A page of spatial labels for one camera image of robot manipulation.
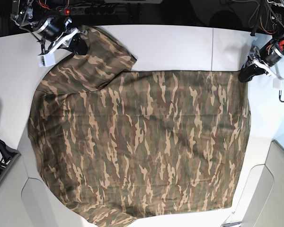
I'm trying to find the camouflage T-shirt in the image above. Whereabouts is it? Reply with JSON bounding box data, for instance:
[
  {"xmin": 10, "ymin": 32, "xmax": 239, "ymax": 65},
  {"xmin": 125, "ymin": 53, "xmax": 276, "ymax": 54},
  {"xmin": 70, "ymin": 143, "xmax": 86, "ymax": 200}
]
[{"xmin": 28, "ymin": 26, "xmax": 251, "ymax": 227}]

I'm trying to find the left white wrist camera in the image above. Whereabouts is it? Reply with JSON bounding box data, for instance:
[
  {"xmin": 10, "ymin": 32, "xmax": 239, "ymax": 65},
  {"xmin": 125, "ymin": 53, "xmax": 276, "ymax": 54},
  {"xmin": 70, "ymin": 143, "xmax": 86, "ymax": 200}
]
[{"xmin": 273, "ymin": 78, "xmax": 284, "ymax": 90}]

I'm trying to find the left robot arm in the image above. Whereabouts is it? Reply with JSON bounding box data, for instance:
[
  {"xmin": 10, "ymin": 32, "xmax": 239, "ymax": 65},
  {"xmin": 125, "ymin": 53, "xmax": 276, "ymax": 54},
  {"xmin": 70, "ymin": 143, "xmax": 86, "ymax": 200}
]
[{"xmin": 239, "ymin": 0, "xmax": 284, "ymax": 83}]

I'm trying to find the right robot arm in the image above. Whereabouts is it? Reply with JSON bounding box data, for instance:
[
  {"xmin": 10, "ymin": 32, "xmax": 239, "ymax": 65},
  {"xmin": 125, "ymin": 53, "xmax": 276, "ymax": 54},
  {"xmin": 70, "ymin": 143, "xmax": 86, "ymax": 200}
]
[{"xmin": 10, "ymin": 0, "xmax": 88, "ymax": 56}]

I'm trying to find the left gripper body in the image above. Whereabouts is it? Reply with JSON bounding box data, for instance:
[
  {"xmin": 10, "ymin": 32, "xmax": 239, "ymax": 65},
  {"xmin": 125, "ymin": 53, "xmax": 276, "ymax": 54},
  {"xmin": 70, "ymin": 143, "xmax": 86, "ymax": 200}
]
[{"xmin": 247, "ymin": 39, "xmax": 284, "ymax": 78}]

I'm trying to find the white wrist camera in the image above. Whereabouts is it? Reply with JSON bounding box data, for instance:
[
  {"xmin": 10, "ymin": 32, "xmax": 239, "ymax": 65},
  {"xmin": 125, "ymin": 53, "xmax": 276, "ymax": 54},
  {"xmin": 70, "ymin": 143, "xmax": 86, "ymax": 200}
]
[
  {"xmin": 273, "ymin": 78, "xmax": 284, "ymax": 90},
  {"xmin": 38, "ymin": 53, "xmax": 56, "ymax": 67}
]

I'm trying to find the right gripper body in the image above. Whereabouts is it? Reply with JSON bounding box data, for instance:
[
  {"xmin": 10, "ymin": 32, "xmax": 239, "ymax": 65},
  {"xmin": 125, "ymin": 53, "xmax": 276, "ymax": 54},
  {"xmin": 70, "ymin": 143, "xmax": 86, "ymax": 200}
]
[{"xmin": 34, "ymin": 16, "xmax": 81, "ymax": 53}]

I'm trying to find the black power strip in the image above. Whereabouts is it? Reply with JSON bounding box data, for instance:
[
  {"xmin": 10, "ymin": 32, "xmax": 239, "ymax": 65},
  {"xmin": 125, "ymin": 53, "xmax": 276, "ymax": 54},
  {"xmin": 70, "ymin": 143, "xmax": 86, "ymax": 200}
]
[{"xmin": 58, "ymin": 5, "xmax": 117, "ymax": 16}]

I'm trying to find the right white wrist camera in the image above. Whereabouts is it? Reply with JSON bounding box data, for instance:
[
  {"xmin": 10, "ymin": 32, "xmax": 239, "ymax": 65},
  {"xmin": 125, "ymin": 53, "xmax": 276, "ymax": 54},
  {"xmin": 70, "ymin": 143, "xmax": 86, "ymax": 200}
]
[{"xmin": 38, "ymin": 53, "xmax": 56, "ymax": 67}]

